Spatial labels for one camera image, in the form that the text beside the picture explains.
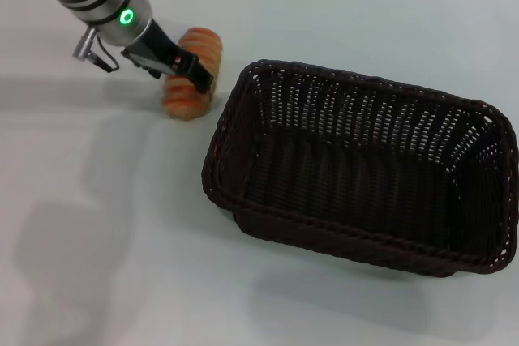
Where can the orange striped bread loaf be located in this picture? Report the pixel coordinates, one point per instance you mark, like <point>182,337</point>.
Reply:
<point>184,101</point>

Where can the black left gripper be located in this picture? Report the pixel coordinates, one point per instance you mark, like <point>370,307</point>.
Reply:
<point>158,40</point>

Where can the dark brown woven basket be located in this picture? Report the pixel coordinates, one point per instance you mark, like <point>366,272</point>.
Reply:
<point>357,184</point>

